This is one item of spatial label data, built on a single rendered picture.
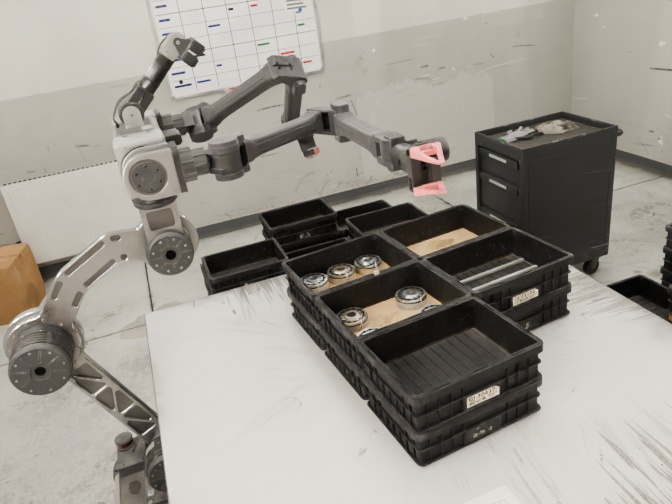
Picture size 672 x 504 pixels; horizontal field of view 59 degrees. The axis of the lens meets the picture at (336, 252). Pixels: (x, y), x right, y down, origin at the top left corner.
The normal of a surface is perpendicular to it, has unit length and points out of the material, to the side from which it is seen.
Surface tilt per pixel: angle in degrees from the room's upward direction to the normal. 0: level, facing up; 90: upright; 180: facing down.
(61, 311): 90
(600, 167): 90
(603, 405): 0
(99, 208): 90
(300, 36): 90
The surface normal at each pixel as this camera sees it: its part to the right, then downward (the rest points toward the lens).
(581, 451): -0.13, -0.89
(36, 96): 0.34, 0.37
